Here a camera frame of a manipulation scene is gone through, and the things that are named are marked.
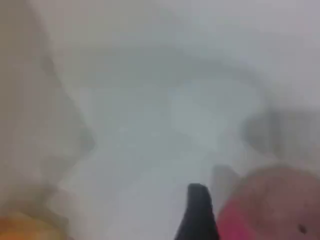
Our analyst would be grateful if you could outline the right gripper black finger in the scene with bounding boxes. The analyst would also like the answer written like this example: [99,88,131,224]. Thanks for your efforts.
[173,183,221,240]

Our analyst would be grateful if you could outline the pink peach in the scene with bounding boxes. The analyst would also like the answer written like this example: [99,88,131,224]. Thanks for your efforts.
[216,166,320,240]

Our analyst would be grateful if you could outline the white canvas bag green handles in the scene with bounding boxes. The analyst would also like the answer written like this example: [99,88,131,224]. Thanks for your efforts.
[0,0,97,193]

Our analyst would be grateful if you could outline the ridged orange bread roll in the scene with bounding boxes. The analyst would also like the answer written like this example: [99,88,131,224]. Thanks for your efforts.
[0,212,63,240]

